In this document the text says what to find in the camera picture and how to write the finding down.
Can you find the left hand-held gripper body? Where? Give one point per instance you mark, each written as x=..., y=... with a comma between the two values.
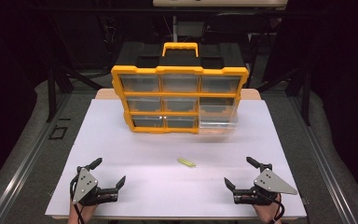
x=85, y=185

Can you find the beige background table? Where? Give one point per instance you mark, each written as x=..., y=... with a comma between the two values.
x=220, y=2

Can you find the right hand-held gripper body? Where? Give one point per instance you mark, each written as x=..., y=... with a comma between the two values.
x=272, y=184

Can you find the small yellow plastic strip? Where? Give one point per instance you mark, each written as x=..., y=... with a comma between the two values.
x=186, y=162

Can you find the large clear plastic drawer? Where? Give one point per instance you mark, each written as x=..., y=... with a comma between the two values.
x=219, y=116

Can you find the person's right hand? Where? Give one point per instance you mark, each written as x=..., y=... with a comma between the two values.
x=268, y=213

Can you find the white table mat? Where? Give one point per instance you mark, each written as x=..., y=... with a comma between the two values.
x=155, y=189

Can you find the grey metal floor rail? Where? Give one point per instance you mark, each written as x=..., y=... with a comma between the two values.
x=326, y=174
x=21, y=169

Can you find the yellow and black organizer cabinet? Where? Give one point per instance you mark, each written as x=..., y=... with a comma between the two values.
x=180, y=70

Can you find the black metal stand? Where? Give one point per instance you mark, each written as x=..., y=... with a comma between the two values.
x=51, y=93
x=306, y=99

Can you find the person's left hand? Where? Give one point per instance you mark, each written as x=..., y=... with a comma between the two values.
x=80, y=214

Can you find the grid of small clear drawers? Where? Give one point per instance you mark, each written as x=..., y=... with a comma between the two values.
x=143, y=83

